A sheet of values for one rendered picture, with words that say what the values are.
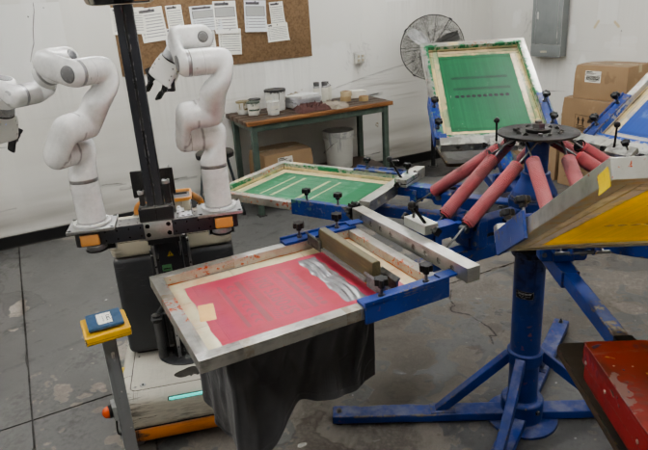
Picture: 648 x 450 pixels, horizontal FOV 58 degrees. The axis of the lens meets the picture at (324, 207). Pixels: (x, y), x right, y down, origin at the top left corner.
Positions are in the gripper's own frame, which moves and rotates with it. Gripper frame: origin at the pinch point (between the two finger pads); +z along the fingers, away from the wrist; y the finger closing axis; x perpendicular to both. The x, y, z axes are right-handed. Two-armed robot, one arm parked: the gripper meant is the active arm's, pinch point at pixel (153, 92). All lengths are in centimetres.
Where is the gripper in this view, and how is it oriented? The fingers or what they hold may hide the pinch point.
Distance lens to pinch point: 243.7
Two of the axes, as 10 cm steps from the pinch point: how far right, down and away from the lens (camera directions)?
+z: -5.4, 7.6, 3.7
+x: -2.5, 2.7, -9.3
